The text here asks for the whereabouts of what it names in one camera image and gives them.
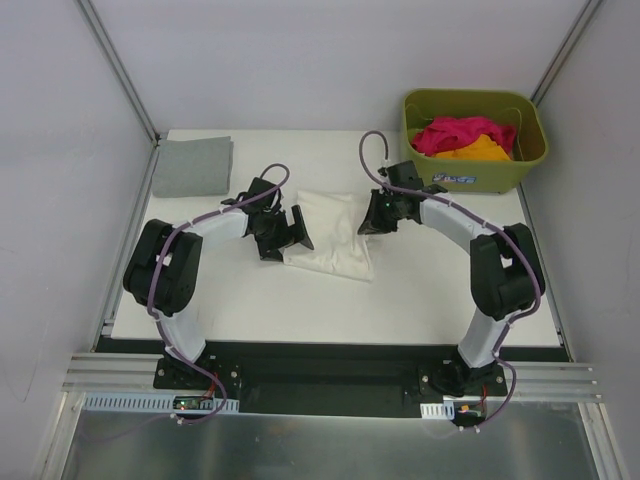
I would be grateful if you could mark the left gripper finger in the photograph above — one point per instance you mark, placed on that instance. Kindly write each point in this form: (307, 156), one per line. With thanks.
(298, 229)
(268, 252)

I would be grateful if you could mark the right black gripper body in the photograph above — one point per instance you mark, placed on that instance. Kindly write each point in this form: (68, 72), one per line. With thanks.
(376, 212)

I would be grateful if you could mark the white cable duct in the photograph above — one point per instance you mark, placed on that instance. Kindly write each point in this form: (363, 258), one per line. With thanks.
(158, 404)
(450, 410)

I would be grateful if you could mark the right white cable duct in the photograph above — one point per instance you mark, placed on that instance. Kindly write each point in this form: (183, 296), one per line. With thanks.
(450, 410)

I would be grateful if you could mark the orange t shirt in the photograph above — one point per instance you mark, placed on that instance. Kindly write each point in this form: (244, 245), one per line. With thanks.
(483, 149)

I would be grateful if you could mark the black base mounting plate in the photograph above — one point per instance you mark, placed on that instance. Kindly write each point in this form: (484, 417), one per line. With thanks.
(383, 381)

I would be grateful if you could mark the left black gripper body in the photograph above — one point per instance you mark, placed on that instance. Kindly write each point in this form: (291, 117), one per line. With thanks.
(286, 235)

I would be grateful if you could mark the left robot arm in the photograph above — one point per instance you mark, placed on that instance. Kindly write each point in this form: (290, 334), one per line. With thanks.
(162, 272)

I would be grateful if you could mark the aluminium frame rail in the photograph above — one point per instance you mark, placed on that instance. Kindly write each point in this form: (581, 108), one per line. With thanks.
(536, 374)

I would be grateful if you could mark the olive green plastic bin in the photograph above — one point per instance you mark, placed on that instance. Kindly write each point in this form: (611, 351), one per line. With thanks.
(421, 106)

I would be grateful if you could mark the folded grey t shirt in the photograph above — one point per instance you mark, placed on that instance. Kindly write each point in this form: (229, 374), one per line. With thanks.
(194, 168)

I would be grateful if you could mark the cream white t shirt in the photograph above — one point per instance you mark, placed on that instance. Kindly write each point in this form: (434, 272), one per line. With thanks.
(332, 221)

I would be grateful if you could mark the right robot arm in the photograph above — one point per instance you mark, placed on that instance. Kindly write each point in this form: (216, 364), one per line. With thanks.
(505, 276)

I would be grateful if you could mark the magenta pink t shirt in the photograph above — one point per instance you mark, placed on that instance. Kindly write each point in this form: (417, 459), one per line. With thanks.
(449, 133)

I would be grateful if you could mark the left white cable duct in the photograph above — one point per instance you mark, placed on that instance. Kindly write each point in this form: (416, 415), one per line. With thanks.
(158, 404)

